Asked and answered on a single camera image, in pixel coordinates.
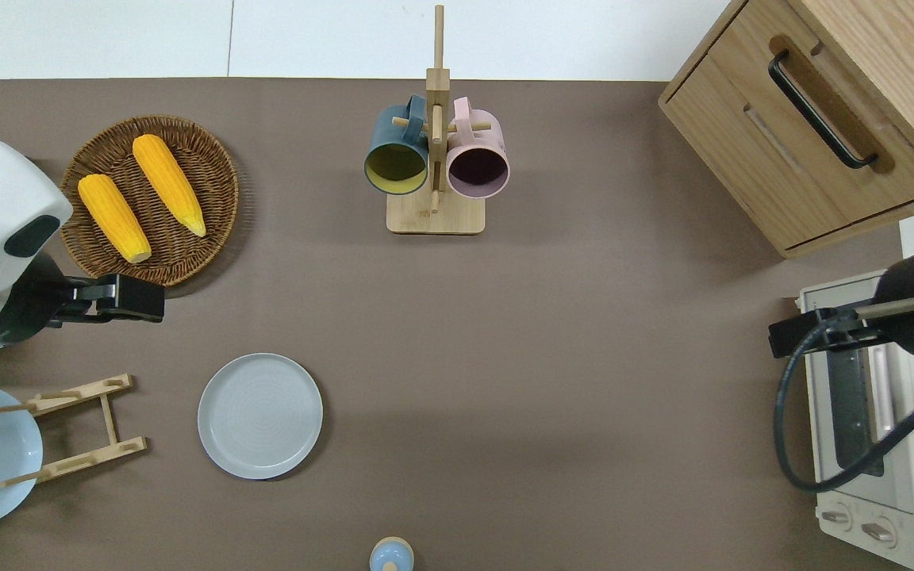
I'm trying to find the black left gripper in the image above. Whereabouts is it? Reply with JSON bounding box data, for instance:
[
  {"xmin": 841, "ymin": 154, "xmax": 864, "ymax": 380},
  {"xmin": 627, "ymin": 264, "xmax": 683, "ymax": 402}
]
[{"xmin": 68, "ymin": 274, "xmax": 166, "ymax": 324}]

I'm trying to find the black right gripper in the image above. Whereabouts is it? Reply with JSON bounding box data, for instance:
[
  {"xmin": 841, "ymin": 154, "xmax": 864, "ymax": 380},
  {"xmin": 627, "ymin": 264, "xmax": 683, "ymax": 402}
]
[{"xmin": 769, "ymin": 309, "xmax": 859, "ymax": 359}]

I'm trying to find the gray round plate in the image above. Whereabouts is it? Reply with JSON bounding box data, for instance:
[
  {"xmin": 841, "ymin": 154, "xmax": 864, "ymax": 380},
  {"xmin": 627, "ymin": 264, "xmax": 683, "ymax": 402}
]
[{"xmin": 198, "ymin": 353, "xmax": 324, "ymax": 481}]

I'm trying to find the wooden plate rack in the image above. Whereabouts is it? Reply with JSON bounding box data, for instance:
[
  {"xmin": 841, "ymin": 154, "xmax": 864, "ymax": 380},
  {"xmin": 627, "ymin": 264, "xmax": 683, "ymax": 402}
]
[{"xmin": 0, "ymin": 374, "xmax": 148, "ymax": 489}]

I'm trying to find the brown wicker basket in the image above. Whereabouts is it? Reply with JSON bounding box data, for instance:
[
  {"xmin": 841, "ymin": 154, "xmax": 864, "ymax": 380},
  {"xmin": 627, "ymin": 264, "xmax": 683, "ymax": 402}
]
[{"xmin": 57, "ymin": 115, "xmax": 240, "ymax": 289}]

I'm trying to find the short yellow corn cob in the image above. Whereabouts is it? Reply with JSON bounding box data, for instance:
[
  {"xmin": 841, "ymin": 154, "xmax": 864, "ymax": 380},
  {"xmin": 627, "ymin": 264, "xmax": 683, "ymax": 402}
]
[{"xmin": 78, "ymin": 174, "xmax": 152, "ymax": 264}]

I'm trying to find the long yellow corn cob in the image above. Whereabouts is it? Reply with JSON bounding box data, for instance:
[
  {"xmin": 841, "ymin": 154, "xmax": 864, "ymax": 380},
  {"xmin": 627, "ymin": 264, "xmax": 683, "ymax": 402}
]
[{"xmin": 132, "ymin": 134, "xmax": 208, "ymax": 238}]

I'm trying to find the wooden drawer cabinet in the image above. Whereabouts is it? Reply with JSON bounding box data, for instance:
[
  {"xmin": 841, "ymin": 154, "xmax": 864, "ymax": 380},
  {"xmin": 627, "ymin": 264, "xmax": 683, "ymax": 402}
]
[{"xmin": 658, "ymin": 0, "xmax": 914, "ymax": 259}]

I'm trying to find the teal mug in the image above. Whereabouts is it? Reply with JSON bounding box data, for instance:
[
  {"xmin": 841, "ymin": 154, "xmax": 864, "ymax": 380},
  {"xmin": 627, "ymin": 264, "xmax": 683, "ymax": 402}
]
[{"xmin": 363, "ymin": 95, "xmax": 432, "ymax": 197}]

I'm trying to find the wooden mug tree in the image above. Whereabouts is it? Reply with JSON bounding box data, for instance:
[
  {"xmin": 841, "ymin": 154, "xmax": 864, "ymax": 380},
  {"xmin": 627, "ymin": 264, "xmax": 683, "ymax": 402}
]
[{"xmin": 386, "ymin": 5, "xmax": 494, "ymax": 236}]

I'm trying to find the pink mug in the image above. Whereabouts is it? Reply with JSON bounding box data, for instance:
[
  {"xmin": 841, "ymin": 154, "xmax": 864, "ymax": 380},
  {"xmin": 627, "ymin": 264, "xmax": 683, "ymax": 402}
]
[{"xmin": 446, "ymin": 97, "xmax": 511, "ymax": 200}]

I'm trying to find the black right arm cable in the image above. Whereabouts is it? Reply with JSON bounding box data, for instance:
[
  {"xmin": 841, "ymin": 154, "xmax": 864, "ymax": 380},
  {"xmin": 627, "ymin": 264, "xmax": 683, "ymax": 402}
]
[{"xmin": 773, "ymin": 317, "xmax": 914, "ymax": 494}]

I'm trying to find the black drawer handle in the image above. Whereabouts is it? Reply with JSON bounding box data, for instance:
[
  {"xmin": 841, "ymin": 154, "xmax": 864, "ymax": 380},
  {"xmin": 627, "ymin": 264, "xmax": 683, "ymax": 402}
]
[{"xmin": 768, "ymin": 49, "xmax": 879, "ymax": 171}]

